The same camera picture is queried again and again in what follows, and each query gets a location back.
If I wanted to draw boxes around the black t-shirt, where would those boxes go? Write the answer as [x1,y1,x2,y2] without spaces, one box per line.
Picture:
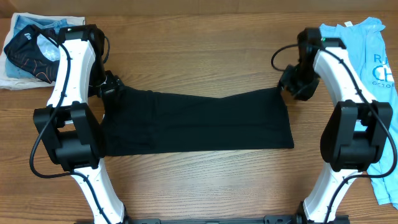
[101,87,294,156]

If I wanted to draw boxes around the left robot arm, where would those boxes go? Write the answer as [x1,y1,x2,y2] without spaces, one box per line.
[29,24,131,223]

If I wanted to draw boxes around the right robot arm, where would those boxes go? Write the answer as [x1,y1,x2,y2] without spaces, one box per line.
[277,28,397,223]

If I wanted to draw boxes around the light blue t-shirt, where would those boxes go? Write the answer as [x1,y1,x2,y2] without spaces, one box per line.
[319,17,397,209]

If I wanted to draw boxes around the folded blue jeans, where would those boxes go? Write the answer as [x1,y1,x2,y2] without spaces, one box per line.
[5,16,73,78]

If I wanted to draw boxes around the folded black patterned shirt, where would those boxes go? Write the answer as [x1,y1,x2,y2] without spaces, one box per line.
[4,25,60,84]

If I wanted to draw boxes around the folded beige cloth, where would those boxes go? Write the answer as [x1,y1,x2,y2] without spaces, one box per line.
[1,12,85,90]

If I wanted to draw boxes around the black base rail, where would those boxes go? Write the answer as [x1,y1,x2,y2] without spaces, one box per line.
[74,214,351,224]

